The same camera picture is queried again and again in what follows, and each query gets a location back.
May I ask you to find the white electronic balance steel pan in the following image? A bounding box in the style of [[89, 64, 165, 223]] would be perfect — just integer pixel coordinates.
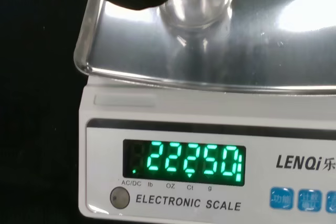
[[73, 0, 336, 224]]

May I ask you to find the black bench cloth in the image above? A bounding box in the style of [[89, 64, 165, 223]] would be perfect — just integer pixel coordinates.
[[0, 0, 124, 224]]

